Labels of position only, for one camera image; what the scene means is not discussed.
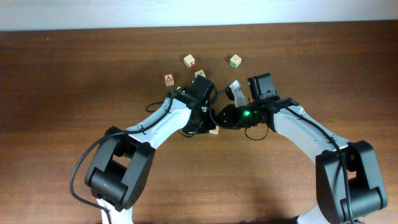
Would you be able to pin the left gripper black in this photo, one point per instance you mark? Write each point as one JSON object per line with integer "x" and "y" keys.
{"x": 206, "y": 128}

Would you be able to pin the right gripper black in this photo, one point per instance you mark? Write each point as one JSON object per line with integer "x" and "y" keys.
{"x": 224, "y": 117}

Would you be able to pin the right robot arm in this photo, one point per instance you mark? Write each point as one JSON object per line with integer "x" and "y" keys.
{"x": 349, "y": 184}

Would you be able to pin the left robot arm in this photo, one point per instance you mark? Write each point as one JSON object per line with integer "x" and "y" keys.
{"x": 119, "y": 170}

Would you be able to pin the wooden block green R side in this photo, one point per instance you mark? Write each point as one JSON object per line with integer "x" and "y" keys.
{"x": 235, "y": 61}

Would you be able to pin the wooden block blue 5 side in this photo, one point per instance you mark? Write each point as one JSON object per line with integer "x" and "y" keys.
{"x": 199, "y": 73}

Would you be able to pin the wooden block red A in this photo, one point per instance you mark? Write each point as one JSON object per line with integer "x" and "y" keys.
{"x": 169, "y": 79}

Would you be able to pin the wooden block red K side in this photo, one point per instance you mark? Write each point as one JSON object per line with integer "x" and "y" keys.
{"x": 189, "y": 61}

